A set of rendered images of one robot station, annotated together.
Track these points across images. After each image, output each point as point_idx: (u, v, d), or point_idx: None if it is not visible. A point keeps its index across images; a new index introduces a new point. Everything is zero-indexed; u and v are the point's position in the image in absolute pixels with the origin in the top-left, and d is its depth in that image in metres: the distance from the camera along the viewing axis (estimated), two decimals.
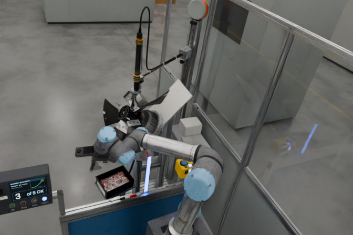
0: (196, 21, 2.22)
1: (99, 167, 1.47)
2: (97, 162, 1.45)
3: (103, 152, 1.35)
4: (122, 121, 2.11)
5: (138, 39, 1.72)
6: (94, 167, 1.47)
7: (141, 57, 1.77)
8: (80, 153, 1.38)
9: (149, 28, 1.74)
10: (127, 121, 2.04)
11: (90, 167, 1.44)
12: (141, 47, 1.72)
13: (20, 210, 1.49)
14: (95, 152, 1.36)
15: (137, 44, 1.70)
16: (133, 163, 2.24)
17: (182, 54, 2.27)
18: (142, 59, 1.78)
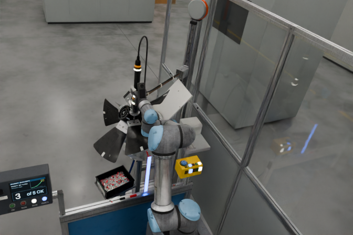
0: (196, 21, 2.22)
1: (132, 93, 1.88)
2: (134, 95, 1.85)
3: (138, 107, 1.74)
4: (122, 121, 2.11)
5: (136, 65, 1.81)
6: None
7: (138, 82, 1.87)
8: (139, 87, 1.75)
9: (147, 55, 1.83)
10: (127, 121, 2.04)
11: (131, 89, 1.84)
12: (139, 73, 1.82)
13: (20, 210, 1.49)
14: (139, 100, 1.75)
15: None
16: (133, 163, 2.24)
17: (179, 73, 2.37)
18: None
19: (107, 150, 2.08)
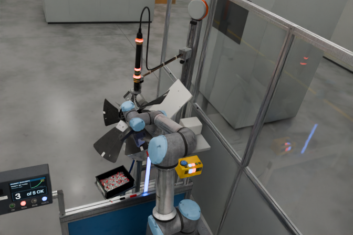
0: (196, 21, 2.22)
1: (142, 141, 1.83)
2: (139, 138, 1.81)
3: None
4: (122, 121, 2.11)
5: (138, 39, 1.72)
6: (139, 142, 1.83)
7: (141, 57, 1.78)
8: (122, 137, 1.75)
9: (149, 28, 1.74)
10: None
11: (136, 144, 1.81)
12: (141, 47, 1.72)
13: (20, 210, 1.49)
14: (131, 128, 1.72)
15: (137, 44, 1.70)
16: (133, 163, 2.24)
17: (182, 54, 2.27)
18: (142, 59, 1.78)
19: (107, 150, 2.08)
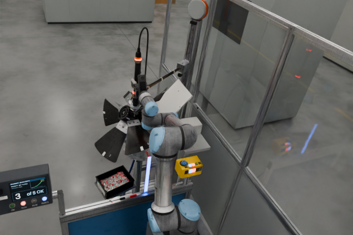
0: (196, 21, 2.22)
1: (132, 86, 1.85)
2: None
3: (139, 100, 1.71)
4: None
5: (137, 57, 1.79)
6: None
7: (139, 75, 1.84)
8: (139, 79, 1.72)
9: (147, 47, 1.80)
10: (120, 121, 2.10)
11: (131, 82, 1.81)
12: (139, 65, 1.79)
13: (20, 210, 1.49)
14: (140, 93, 1.72)
15: None
16: (133, 163, 2.24)
17: (180, 67, 2.34)
18: None
19: (106, 114, 2.31)
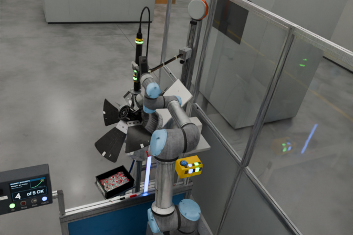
0: (196, 21, 2.22)
1: (133, 70, 1.78)
2: None
3: (141, 82, 1.65)
4: None
5: (138, 39, 1.72)
6: None
7: None
8: (141, 61, 1.66)
9: (149, 28, 1.74)
10: (120, 121, 2.10)
11: (132, 64, 1.75)
12: (141, 47, 1.72)
13: (20, 210, 1.49)
14: (142, 75, 1.65)
15: (137, 44, 1.70)
16: (133, 163, 2.24)
17: (182, 54, 2.27)
18: None
19: (106, 114, 2.31)
